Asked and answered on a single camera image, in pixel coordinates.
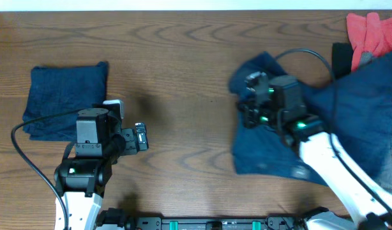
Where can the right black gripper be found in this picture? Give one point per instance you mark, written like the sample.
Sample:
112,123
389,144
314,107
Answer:
249,111

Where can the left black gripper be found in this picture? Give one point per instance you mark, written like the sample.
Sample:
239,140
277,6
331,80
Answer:
131,146

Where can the navy blue denim shorts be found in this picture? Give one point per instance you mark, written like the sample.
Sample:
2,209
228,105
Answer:
260,151

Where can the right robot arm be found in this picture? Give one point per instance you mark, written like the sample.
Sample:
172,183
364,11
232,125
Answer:
278,104

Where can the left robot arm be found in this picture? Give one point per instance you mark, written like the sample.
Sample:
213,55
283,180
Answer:
81,180

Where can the folded navy blue garment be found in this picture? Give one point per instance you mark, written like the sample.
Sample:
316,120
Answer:
57,90

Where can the black cloth strip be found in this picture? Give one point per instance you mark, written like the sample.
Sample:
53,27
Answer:
341,58

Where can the red garment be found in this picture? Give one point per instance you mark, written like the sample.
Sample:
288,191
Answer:
370,37

